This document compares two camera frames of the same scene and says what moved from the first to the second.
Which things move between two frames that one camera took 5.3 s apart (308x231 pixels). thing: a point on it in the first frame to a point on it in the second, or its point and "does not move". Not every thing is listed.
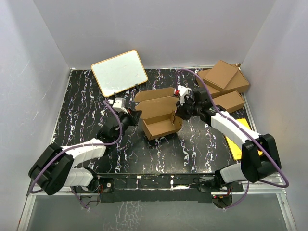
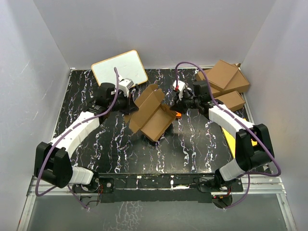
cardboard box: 221,75 does not move
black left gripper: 134,118 to 131,107
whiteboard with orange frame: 119,72 does not move
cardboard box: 230,101 does not move
